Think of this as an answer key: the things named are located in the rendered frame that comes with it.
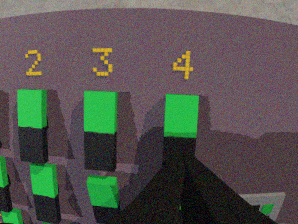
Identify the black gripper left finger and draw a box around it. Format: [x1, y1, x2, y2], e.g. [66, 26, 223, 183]
[106, 153, 185, 224]

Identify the mauve switch panel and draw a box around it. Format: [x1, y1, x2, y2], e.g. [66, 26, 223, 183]
[0, 8, 298, 224]

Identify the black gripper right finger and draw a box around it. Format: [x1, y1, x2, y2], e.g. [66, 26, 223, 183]
[180, 155, 277, 224]

